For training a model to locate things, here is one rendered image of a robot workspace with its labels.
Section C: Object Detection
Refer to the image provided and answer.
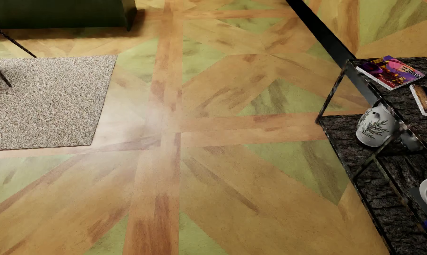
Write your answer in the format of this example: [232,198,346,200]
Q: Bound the dark bark-textured shelf unit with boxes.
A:
[315,57,427,255]

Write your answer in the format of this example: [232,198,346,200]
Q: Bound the white teapot with leaf print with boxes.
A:
[356,104,398,148]

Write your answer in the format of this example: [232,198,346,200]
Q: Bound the black baseboard strip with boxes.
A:
[286,0,381,106]

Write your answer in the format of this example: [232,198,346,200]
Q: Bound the dark green cabinet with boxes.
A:
[0,0,137,32]

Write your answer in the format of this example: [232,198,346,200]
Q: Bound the beige speckled rug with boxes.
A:
[0,55,118,152]

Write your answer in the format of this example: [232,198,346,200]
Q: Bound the purple cover magazine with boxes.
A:
[356,55,425,91]

